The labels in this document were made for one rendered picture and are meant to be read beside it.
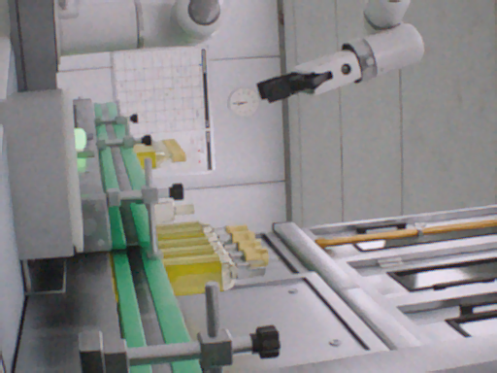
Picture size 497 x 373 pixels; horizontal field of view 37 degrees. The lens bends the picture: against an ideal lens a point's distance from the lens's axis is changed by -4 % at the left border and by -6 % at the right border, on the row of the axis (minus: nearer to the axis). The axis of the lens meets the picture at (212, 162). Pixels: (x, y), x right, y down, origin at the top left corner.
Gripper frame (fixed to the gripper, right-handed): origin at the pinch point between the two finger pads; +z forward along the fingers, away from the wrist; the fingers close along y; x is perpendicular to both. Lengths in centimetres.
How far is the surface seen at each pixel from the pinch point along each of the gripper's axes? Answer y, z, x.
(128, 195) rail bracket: -6.8, 29.0, -7.5
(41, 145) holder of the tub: -26.0, 37.6, 7.4
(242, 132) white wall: 591, -82, -120
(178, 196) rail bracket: -7.1, 21.4, -10.3
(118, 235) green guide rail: 2.1, 33.1, -15.6
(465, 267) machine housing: 28, -39, -59
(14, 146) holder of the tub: -26.0, 41.2, 8.5
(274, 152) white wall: 591, -105, -149
